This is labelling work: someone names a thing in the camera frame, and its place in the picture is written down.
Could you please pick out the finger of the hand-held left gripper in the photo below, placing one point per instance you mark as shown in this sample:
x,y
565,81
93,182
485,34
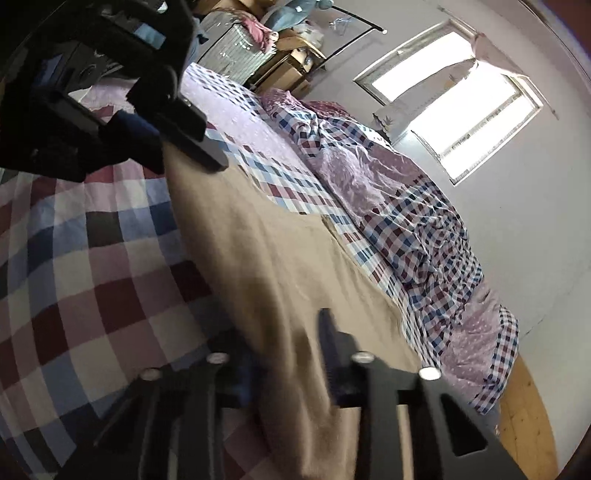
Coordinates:
x,y
194,138
134,138

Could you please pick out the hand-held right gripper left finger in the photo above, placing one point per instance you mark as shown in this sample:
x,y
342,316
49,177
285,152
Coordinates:
x,y
242,385

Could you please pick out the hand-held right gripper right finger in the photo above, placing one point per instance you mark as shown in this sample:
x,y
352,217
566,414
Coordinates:
x,y
330,350

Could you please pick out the tan garment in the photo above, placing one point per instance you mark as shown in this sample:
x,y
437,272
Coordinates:
x,y
277,277

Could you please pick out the pink clothes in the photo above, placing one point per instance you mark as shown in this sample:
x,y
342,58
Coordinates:
x,y
258,30

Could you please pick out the metal clothes rack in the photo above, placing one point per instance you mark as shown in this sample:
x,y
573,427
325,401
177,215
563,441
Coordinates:
x,y
358,19

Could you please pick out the striped storage basket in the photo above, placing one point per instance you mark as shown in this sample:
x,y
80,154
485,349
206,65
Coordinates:
x,y
231,50

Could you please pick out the cardboard box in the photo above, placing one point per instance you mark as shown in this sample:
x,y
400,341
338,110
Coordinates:
x,y
231,4
281,78

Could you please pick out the dark red pillow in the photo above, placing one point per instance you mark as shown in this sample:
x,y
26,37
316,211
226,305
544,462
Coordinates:
x,y
330,108

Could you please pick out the plaid bed sheet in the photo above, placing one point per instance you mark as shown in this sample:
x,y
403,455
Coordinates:
x,y
92,277

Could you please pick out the plaid and lilac quilt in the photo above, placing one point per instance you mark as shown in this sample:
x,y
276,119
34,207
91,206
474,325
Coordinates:
x,y
392,207

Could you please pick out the wooden headboard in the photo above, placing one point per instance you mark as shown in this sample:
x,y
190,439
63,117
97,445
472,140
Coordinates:
x,y
526,415

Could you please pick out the window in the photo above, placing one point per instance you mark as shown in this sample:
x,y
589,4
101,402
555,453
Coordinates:
x,y
485,120

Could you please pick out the white printed curtain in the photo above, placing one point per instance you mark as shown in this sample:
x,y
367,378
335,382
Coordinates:
x,y
494,50

